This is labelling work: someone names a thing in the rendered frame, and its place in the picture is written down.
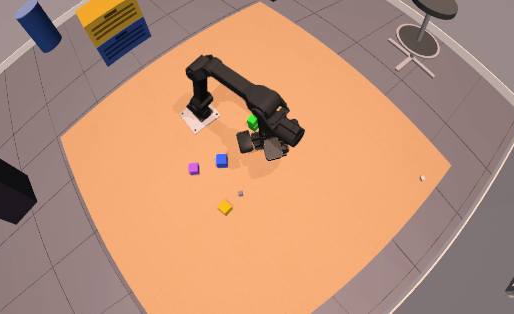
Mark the small purple block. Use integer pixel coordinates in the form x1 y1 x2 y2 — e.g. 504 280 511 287
189 163 200 175

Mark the blue cube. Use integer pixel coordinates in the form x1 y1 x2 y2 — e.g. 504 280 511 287
216 153 228 168

